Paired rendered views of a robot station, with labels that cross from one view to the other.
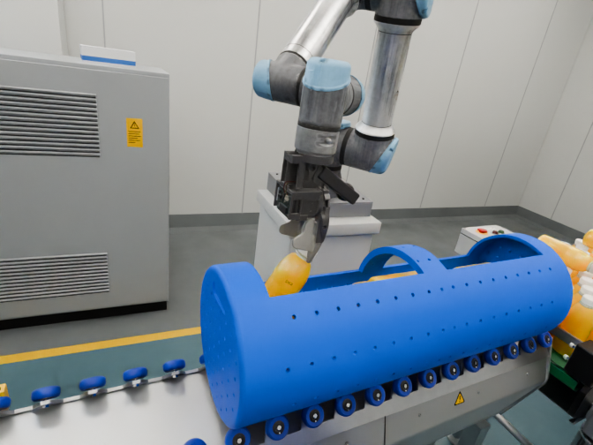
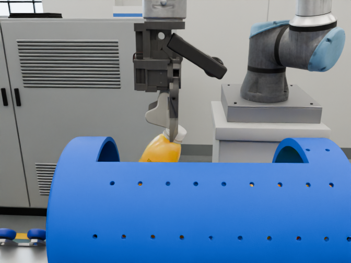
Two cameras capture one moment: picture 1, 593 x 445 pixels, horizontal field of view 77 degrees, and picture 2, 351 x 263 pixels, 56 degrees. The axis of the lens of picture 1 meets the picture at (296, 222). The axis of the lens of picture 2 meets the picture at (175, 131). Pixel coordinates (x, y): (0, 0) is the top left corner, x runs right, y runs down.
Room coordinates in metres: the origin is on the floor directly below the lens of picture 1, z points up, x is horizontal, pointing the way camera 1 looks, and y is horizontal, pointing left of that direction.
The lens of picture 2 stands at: (0.16, -0.32, 1.44)
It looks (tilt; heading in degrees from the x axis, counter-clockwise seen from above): 19 degrees down; 30
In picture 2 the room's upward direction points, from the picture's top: straight up
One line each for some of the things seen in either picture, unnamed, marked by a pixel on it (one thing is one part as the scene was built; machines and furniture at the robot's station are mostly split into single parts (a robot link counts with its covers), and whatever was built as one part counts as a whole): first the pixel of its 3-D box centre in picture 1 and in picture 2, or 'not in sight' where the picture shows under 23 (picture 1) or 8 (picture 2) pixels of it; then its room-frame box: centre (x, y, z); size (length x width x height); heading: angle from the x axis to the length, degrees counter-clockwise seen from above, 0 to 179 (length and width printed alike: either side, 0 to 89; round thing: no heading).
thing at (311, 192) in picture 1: (305, 184); (160, 57); (0.66, -0.01, 1.37); 0.09 x 0.08 x 0.12; 119
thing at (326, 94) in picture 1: (325, 94); not in sight; (0.66, -0.02, 1.53); 0.09 x 0.08 x 0.11; 159
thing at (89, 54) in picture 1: (108, 56); (132, 12); (2.02, 1.08, 1.48); 0.24 x 0.12 x 0.08; 124
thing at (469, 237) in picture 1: (486, 243); not in sight; (1.32, -0.73, 1.05); 0.20 x 0.10 x 0.10; 119
